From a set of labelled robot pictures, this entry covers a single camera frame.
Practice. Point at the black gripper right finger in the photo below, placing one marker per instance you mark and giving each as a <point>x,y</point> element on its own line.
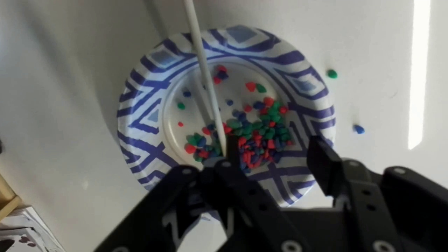
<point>373,210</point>

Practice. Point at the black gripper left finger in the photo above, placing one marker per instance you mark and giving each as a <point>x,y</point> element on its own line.
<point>225,200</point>

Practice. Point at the white straw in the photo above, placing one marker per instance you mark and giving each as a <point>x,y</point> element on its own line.
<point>201,56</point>

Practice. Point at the blue patterned paper bowl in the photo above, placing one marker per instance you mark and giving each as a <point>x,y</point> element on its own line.
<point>155,92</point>

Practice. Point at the colourful beads pile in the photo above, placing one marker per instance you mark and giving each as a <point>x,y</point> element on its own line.
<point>261,134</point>

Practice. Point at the loose blue bead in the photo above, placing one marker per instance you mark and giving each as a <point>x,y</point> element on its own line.
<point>359,129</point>

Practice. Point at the loose green bead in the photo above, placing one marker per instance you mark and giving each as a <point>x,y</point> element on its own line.
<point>333,73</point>

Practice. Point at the printed paper sheet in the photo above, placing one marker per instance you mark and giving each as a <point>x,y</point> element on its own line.
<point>29,229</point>

